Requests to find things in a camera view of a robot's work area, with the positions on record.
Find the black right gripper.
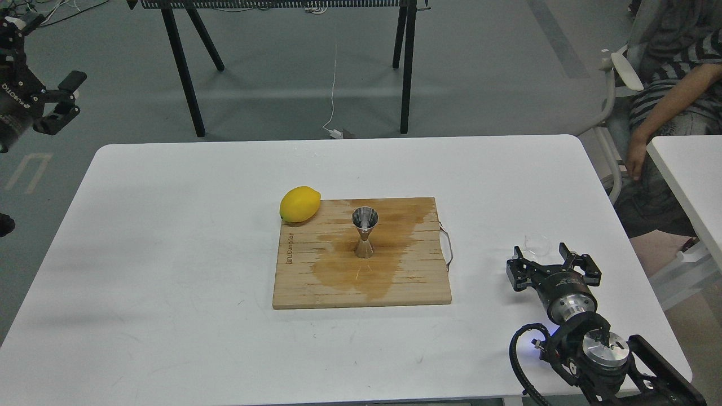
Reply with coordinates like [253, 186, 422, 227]
[506, 242, 602, 325]

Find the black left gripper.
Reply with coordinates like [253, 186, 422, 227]
[1, 12, 87, 153]

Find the small clear glass beaker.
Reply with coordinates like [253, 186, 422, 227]
[522, 233, 551, 258]

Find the steel double jigger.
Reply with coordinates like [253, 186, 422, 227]
[351, 206, 379, 259]

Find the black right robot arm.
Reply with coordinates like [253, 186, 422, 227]
[506, 243, 706, 405]

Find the person's bare hand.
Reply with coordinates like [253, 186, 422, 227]
[625, 135, 648, 182]

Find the white side table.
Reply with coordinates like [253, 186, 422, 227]
[647, 135, 721, 265]

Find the white office chair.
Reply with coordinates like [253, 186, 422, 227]
[573, 45, 643, 205]

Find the wooden cutting board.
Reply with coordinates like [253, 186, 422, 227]
[272, 196, 452, 310]

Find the seated person striped shirt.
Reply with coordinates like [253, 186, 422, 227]
[614, 1, 721, 239]

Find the yellow lemon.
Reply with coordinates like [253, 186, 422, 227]
[279, 186, 322, 223]

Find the white cable with plug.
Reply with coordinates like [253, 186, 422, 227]
[323, 23, 345, 140]

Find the black metal table frame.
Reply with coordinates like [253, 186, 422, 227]
[126, 1, 432, 137]

